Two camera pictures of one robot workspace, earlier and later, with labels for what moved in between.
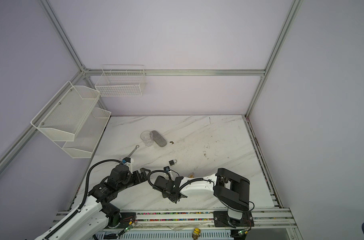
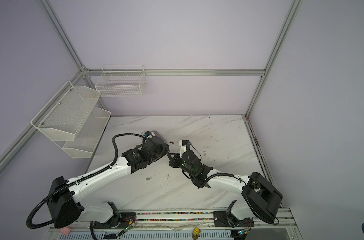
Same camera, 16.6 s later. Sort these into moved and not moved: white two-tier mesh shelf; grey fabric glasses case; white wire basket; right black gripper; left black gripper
Moved: left black gripper; right black gripper
Not moved: white wire basket; white two-tier mesh shelf; grey fabric glasses case
